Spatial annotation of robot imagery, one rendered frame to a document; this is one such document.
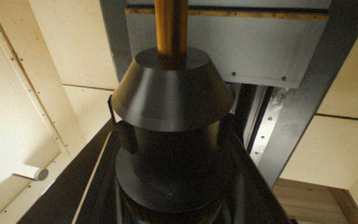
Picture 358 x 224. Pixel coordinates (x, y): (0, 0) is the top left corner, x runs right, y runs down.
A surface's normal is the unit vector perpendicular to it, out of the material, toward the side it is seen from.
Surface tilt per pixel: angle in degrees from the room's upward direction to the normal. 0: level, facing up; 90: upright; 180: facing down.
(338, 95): 90
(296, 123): 90
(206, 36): 90
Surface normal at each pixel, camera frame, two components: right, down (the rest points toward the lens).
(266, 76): -0.23, 0.55
